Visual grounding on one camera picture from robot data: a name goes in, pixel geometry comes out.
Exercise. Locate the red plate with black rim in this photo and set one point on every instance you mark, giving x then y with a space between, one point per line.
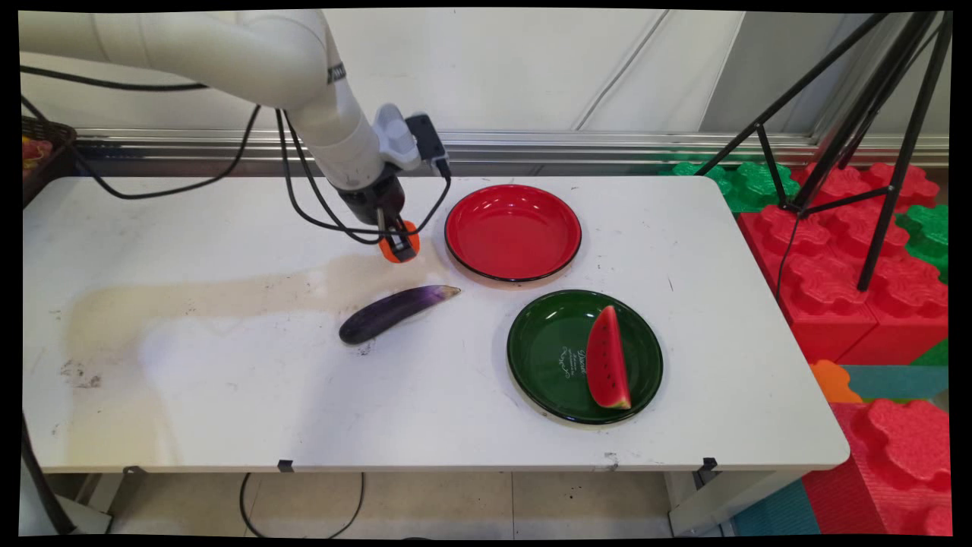
512 232

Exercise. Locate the black tripod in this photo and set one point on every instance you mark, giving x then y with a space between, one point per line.
873 121

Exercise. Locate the orange toy mandarin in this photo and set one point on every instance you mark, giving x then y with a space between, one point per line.
391 251

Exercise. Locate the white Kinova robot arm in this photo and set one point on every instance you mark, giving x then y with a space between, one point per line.
243 53

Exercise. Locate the green foam block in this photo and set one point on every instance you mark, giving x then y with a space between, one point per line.
926 235
748 186

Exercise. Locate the toy watermelon slice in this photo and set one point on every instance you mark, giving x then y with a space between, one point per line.
607 361

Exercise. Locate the orange foam piece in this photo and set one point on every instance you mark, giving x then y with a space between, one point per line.
834 384

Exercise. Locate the purple toy eggplant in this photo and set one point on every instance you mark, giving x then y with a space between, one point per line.
391 311

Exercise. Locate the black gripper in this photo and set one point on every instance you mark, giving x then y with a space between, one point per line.
370 199

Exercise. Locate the green plate with white print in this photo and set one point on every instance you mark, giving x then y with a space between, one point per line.
554 357

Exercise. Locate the aluminium wall rail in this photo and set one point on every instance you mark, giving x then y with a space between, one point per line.
531 146

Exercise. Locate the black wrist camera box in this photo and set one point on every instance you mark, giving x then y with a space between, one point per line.
427 144

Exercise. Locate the dark woven basket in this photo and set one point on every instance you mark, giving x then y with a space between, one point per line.
45 156

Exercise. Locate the teal foam mat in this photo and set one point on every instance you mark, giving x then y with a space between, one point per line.
900 381

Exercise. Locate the white table leg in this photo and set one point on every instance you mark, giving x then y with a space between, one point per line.
61 501
729 501

